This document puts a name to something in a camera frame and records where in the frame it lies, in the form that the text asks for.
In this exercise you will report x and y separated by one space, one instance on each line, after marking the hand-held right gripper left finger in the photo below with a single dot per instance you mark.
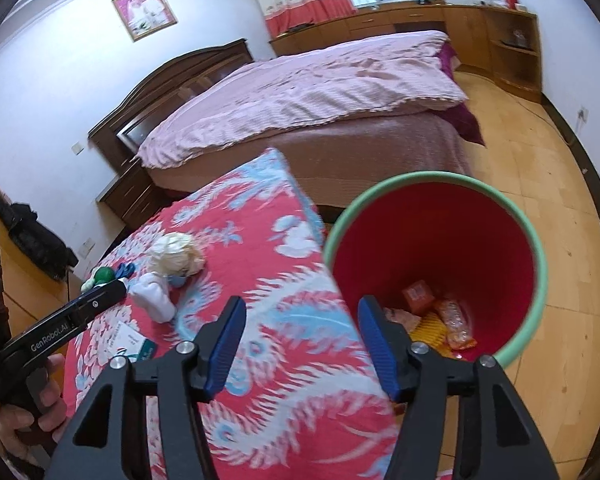
225 345

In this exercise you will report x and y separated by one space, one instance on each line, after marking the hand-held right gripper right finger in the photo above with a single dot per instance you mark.
380 345

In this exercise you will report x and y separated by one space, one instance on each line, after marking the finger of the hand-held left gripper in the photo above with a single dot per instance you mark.
102 300

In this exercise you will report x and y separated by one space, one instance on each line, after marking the orange snack packet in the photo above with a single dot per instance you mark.
400 320

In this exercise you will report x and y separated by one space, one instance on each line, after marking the yellow foam net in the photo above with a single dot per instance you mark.
427 335

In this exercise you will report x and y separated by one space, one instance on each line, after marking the white paper wrapper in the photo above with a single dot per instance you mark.
152 297

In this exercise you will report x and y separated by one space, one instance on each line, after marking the white cardboard box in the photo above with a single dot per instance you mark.
130 342

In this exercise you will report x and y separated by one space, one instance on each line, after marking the orange cardboard box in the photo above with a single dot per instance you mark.
417 297

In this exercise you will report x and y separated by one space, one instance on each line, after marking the red bin with green rim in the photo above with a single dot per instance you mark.
430 240

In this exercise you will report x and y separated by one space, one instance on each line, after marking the person's left hand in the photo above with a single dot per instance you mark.
55 395

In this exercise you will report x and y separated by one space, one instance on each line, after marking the green pumpkin toy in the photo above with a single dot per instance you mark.
102 275

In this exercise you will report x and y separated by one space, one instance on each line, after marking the red floral tablecloth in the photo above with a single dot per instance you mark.
280 310

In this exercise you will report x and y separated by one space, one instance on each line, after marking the black jacket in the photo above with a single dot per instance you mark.
30 240

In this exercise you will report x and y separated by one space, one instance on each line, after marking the dark wooden nightstand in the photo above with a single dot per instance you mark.
135 195

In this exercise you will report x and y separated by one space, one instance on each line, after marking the dark wooden bed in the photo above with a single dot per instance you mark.
180 75

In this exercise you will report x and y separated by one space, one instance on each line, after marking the pink checked quilt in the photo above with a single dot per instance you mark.
305 95

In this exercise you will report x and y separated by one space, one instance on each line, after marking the wooden corner shelf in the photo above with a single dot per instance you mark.
510 65

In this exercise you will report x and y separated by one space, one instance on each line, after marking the long low wooden cabinet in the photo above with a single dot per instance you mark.
370 20

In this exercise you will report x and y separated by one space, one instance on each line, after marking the small red box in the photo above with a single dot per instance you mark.
508 1

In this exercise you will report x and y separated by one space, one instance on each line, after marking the white wall socket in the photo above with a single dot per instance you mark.
89 246

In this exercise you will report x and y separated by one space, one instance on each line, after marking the white wall switch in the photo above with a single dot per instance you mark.
77 149

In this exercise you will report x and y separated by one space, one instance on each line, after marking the framed wall picture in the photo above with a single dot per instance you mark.
144 12

